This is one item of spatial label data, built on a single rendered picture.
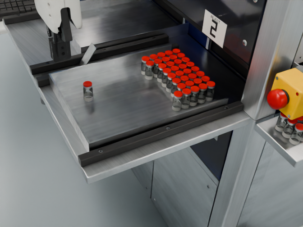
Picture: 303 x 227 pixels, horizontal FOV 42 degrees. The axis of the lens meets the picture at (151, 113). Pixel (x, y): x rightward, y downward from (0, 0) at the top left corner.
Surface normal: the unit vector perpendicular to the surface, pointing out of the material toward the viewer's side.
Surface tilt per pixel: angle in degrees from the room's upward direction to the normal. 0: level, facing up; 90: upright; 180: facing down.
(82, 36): 0
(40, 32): 0
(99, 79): 0
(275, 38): 90
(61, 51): 90
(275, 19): 90
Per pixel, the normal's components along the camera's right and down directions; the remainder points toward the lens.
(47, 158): 0.05, -0.76
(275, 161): 0.48, 0.59
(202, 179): -0.87, 0.28
